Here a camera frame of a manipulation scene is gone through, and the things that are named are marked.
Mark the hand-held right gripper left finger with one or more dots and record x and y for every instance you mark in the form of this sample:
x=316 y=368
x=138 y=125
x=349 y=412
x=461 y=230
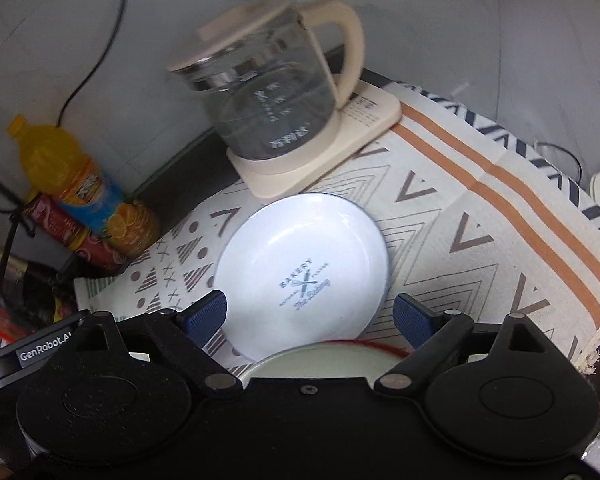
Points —
x=205 y=316

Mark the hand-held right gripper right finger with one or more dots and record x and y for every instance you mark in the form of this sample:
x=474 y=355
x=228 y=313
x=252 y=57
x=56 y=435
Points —
x=416 y=317

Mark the cream bowl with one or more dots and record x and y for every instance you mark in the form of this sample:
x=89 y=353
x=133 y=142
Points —
x=325 y=362

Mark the small white dish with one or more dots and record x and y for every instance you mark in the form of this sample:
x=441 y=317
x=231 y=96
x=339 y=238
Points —
x=305 y=280

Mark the dark glass bottle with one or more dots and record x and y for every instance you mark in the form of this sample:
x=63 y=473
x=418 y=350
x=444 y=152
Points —
x=15 y=267

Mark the red drink can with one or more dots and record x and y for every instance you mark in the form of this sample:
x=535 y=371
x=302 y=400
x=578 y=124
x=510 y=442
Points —
x=102 y=252
x=55 y=220

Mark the patterned fringed tablecloth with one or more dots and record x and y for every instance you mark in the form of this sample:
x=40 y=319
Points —
x=480 y=220

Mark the orange juice bottle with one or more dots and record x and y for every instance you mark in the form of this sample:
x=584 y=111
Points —
x=85 y=185

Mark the cream kettle base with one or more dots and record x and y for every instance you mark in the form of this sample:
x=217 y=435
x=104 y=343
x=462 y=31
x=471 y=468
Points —
x=330 y=160

